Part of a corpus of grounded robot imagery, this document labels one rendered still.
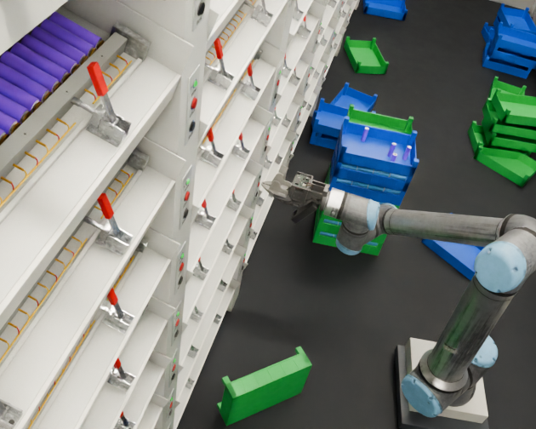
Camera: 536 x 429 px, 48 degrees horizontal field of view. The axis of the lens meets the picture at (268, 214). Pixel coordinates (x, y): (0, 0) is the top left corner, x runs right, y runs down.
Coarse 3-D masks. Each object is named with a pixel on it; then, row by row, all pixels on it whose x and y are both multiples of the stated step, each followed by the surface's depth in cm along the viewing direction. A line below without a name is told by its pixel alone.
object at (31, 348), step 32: (128, 160) 90; (160, 160) 91; (128, 192) 88; (160, 192) 91; (96, 224) 80; (128, 224) 85; (64, 256) 78; (96, 256) 80; (128, 256) 82; (32, 288) 72; (64, 288) 75; (96, 288) 77; (32, 320) 70; (64, 320) 73; (0, 352) 67; (32, 352) 69; (64, 352) 70; (0, 384) 66; (32, 384) 67; (0, 416) 62
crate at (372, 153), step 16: (352, 128) 245; (352, 144) 242; (368, 144) 244; (384, 144) 245; (400, 144) 247; (352, 160) 232; (368, 160) 231; (384, 160) 230; (400, 160) 240; (416, 160) 229
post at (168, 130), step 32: (128, 0) 74; (160, 0) 73; (192, 0) 75; (192, 32) 79; (192, 64) 83; (160, 128) 87; (192, 160) 100; (192, 192) 107; (160, 224) 102; (160, 288) 114; (160, 352) 131; (160, 384) 141; (160, 416) 153
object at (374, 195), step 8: (336, 184) 242; (344, 184) 241; (352, 192) 244; (360, 192) 243; (368, 192) 243; (376, 192) 242; (384, 192) 241; (400, 192) 241; (376, 200) 245; (384, 200) 244; (392, 200) 244; (400, 200) 243
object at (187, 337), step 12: (240, 216) 196; (240, 228) 193; (228, 240) 188; (216, 264) 181; (216, 276) 179; (204, 288) 174; (216, 288) 176; (204, 300) 172; (204, 312) 169; (192, 324) 166; (192, 336) 163; (180, 348) 160; (180, 360) 158
